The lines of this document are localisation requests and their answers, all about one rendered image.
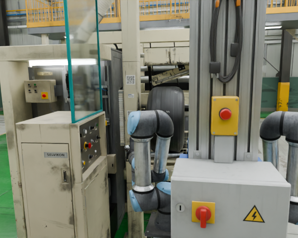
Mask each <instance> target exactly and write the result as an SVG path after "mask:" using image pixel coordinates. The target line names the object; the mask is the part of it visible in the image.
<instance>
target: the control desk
mask: <svg viewBox="0 0 298 238"><path fill-rule="evenodd" d="M16 132H17V141H18V154H19V163H20V172H21V181H22V190H23V199H24V208H25V217H26V229H27V238H111V233H110V212H109V192H108V171H107V147H106V127H105V111H101V112H99V113H96V114H94V115H92V116H90V117H88V118H85V119H83V120H81V121H79V122H76V123H72V121H71V111H57V112H53V113H50V114H46V115H43V116H40V117H36V118H33V119H29V120H25V121H22V122H19V123H16Z"/></svg>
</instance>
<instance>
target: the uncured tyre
mask: <svg viewBox="0 0 298 238"><path fill-rule="evenodd" d="M175 91H178V93H174V92H175ZM154 110H161V111H164V112H165V113H166V110H170V113H167V114H168V115H169V116H170V118H171V120H172V122H173V125H174V133H173V136H172V137H171V139H170V145H169V151H168V152H180V151H181V150H182V149H183V147H184V92H183V90H182V89H180V88H179V87H176V86H162V87H154V88H153V89H152V90H151V91H150V92H149V94H148V101H147V111H154ZM156 141H157V135H156V133H153V138H152V139H151V140H150V148H151V150H152V151H154V152H155V149H156Z"/></svg>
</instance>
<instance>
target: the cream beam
mask: <svg viewBox="0 0 298 238"><path fill-rule="evenodd" d="M182 64H184V65H189V47H174V48H144V65H153V66H166V65H182Z"/></svg>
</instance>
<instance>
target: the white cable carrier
mask: <svg viewBox="0 0 298 238"><path fill-rule="evenodd" d="M119 101H120V102H119V103H120V104H119V108H120V109H119V110H120V111H119V112H120V113H119V114H120V115H119V116H120V117H119V118H120V140H121V141H120V142H121V143H125V127H124V105H123V104H124V103H123V102H124V99H123V93H119Z"/></svg>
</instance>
